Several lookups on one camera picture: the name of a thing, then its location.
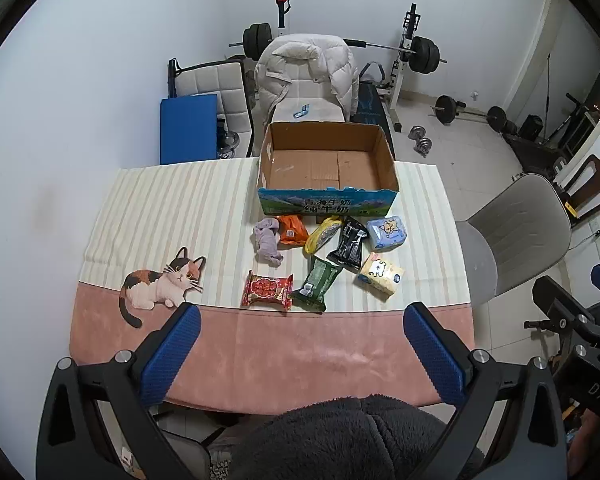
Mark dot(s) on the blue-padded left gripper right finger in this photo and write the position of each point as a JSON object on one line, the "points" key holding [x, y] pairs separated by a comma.
{"points": [[530, 441]]}

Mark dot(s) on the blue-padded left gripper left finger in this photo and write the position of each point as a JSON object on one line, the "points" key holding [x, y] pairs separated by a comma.
{"points": [[73, 442]]}

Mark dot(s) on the red floral snack packet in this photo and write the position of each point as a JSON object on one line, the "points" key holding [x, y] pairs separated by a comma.
{"points": [[268, 290]]}

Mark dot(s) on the blue cat tissue pack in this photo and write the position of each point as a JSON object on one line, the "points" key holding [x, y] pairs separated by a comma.
{"points": [[386, 233]]}

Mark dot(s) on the black snack packet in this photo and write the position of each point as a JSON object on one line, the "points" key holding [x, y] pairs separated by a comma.
{"points": [[349, 250]]}

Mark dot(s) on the green snack packet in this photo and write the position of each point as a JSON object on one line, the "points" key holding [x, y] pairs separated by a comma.
{"points": [[321, 276]]}

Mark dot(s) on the purple plush cloth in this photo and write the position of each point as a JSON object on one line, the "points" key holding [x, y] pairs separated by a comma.
{"points": [[265, 239]]}

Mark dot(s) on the orange snack packet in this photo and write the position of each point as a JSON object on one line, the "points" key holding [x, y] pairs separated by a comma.
{"points": [[291, 230]]}

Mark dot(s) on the yellow glitter sponge pouch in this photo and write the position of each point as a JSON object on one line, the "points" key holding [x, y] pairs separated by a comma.
{"points": [[322, 234]]}

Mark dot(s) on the brown wooden chair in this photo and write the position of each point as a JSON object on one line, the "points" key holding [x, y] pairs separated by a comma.
{"points": [[580, 196]]}

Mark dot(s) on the grey shell chair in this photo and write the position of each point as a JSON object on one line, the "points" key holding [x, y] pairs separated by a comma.
{"points": [[518, 235]]}

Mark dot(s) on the black fleece clothing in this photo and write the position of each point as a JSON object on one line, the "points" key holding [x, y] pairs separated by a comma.
{"points": [[376, 437]]}

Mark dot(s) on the chrome dumbbell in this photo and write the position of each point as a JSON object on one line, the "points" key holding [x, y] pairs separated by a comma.
{"points": [[423, 144]]}

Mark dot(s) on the barbell on floor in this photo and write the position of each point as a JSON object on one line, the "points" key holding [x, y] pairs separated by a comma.
{"points": [[447, 109]]}

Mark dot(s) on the barbell on rack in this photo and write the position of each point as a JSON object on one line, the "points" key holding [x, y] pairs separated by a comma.
{"points": [[425, 56]]}

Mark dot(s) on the black weight bench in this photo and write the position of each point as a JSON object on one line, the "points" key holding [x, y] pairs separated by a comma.
{"points": [[371, 110]]}

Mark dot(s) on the blue foam mat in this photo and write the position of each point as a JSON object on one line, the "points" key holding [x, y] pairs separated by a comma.
{"points": [[188, 129]]}

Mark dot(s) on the cardboard milk box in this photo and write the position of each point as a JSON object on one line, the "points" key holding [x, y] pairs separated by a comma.
{"points": [[326, 168]]}

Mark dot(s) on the white squat rack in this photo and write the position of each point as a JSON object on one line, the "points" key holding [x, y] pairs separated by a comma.
{"points": [[410, 23]]}

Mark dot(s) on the small blue packet on chair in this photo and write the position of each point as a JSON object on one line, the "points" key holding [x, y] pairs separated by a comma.
{"points": [[304, 110]]}

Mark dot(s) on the white puffer jacket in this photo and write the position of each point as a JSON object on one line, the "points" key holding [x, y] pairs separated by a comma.
{"points": [[305, 65]]}

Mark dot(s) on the grey quilted chair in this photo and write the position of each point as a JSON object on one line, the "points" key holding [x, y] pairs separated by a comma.
{"points": [[226, 80]]}

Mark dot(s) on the beige chair with jacket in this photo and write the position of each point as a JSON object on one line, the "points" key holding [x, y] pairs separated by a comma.
{"points": [[307, 105]]}

